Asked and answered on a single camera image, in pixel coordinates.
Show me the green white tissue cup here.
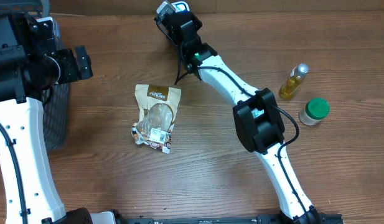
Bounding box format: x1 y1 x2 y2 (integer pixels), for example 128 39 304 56
299 98 330 126

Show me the yellow bottle silver cap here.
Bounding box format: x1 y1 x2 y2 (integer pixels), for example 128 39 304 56
279 63 309 100

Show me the grey plastic mesh basket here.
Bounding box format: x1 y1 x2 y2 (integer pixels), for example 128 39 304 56
0 0 70 151

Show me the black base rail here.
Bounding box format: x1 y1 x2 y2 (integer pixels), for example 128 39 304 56
67 214 345 224

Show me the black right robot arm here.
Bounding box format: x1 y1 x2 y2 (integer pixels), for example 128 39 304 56
155 6 322 223

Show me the white barcode scanner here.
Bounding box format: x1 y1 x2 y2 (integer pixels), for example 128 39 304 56
172 1 190 12

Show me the small printed snack bag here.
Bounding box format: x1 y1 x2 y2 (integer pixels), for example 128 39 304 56
131 123 174 154

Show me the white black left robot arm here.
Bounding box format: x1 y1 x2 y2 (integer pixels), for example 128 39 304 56
0 13 116 223

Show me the teal snack packet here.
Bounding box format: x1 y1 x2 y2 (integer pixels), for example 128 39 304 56
251 108 265 119

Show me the brown cookie pouch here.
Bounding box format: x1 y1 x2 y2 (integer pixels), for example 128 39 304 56
134 84 182 137

